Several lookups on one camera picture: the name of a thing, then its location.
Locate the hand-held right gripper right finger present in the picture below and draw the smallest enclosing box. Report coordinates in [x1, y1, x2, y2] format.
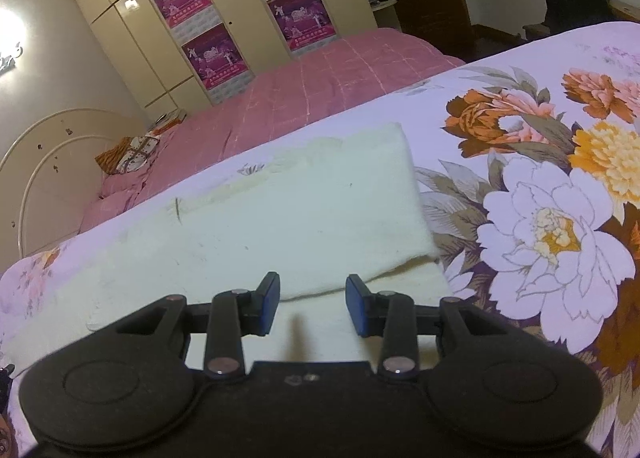
[346, 274, 507, 382]

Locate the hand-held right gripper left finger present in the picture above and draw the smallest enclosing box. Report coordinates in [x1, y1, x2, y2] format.
[116, 271, 281, 381]

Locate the cream white towel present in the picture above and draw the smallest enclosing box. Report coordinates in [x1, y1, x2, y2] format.
[2, 122, 453, 379]

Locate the floral bedsheet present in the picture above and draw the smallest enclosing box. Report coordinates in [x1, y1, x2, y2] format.
[0, 21, 640, 458]

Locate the tiger print pillow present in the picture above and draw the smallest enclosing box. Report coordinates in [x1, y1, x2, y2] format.
[95, 123, 176, 175]

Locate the pink checked quilt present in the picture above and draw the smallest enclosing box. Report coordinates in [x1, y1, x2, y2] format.
[80, 27, 466, 234]

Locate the cream round headboard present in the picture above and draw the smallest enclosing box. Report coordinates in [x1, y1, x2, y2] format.
[0, 108, 148, 259]

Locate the cream wardrobe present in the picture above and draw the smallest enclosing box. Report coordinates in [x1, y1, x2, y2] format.
[47, 0, 368, 112]

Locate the wall lamp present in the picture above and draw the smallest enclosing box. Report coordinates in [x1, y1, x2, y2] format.
[0, 8, 28, 75]

